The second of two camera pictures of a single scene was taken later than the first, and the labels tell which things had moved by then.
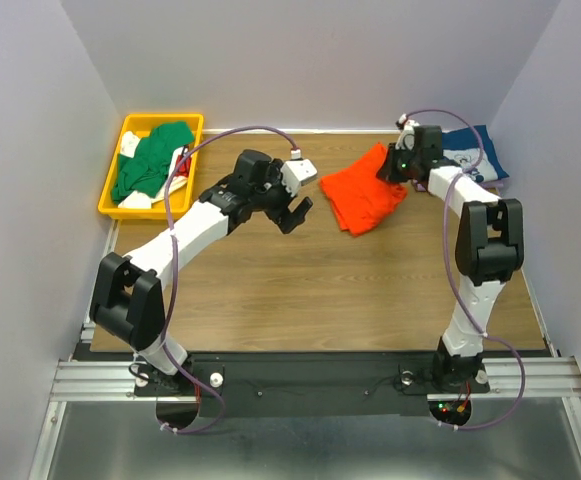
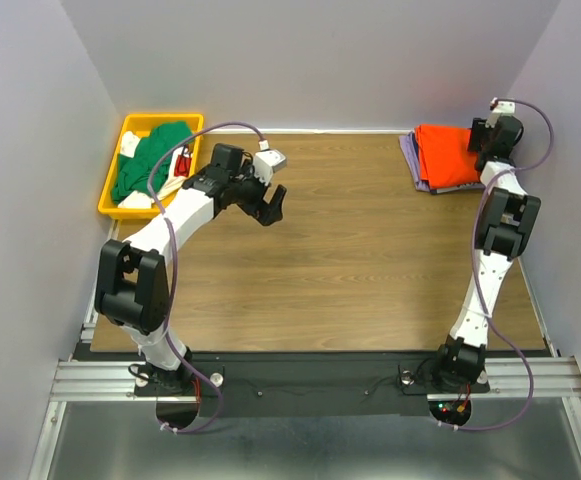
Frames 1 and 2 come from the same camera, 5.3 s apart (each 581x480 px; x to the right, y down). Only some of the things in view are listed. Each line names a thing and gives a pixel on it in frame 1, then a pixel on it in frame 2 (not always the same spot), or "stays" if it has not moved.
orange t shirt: [357, 198] to [443, 155]
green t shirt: [146, 170] stays
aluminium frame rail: [554, 376] stays
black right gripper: [387, 170] to [477, 128]
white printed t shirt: [137, 199] stays
